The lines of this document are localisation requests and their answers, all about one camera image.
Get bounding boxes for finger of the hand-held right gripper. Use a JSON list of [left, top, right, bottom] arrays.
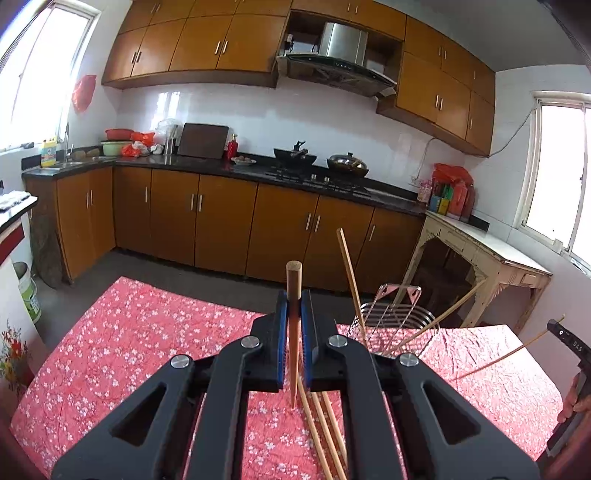
[[547, 318, 572, 352]]

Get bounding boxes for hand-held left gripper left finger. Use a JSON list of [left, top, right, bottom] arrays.
[[51, 291, 291, 480]]

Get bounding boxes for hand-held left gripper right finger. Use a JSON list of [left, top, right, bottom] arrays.
[[300, 289, 542, 480]]

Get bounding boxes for wooden chopstick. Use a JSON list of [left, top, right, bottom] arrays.
[[322, 391, 349, 463], [297, 380, 334, 480], [286, 260, 304, 409], [450, 316, 566, 381], [311, 392, 348, 480], [390, 280, 487, 356], [338, 228, 369, 345]]

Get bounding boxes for metal wire utensil holder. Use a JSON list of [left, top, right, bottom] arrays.
[[348, 284, 439, 358]]

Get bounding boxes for person's right hand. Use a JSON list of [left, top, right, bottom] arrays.
[[558, 371, 591, 424]]

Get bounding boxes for worn white side table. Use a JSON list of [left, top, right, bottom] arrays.
[[402, 210, 553, 335]]

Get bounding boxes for wooden lower cabinets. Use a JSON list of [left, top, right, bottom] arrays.
[[25, 166, 426, 294]]

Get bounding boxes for wooden cabinets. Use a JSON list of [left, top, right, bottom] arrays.
[[25, 166, 426, 294], [102, 0, 497, 158]]

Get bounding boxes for red floral tablecloth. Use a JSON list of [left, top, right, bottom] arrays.
[[9, 276, 564, 480]]

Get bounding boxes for window beside white table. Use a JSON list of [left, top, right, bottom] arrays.
[[522, 90, 591, 278]]

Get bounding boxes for black gas stove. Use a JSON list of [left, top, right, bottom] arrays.
[[265, 168, 372, 197]]

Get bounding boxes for colourful box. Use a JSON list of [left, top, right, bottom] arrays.
[[429, 182, 453, 215]]

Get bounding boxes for lidded metal pan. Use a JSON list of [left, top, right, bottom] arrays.
[[327, 151, 370, 178]]

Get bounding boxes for black wok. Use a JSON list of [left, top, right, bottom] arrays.
[[273, 140, 318, 168]]

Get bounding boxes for red bag of bottles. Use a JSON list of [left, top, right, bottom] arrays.
[[431, 162, 476, 222]]

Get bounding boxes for black kitchen countertop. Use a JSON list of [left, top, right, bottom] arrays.
[[22, 154, 428, 217]]

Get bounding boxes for dark cutting board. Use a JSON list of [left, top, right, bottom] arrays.
[[178, 123, 230, 160]]

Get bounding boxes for red plastic bag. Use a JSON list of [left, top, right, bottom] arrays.
[[121, 131, 155, 158]]

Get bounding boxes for white plastic bag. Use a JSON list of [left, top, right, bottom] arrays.
[[154, 119, 178, 144]]

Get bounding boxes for white plastic bucket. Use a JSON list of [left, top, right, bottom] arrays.
[[13, 262, 42, 324]]

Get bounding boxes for steel sink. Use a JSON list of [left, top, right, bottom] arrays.
[[55, 157, 116, 169]]

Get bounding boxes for white floral appliance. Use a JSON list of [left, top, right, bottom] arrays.
[[0, 189, 40, 398]]

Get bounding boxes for steel range hood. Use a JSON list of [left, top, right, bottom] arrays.
[[276, 22, 398, 97]]

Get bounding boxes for wooden upper cabinets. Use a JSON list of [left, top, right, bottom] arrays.
[[102, 0, 497, 158]]

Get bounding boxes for window beside sink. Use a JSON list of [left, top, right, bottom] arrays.
[[0, 0, 100, 153]]

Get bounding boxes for white wall cable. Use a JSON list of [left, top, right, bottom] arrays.
[[418, 99, 541, 181]]

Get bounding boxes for red bag on wall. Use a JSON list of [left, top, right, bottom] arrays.
[[71, 75, 98, 114]]

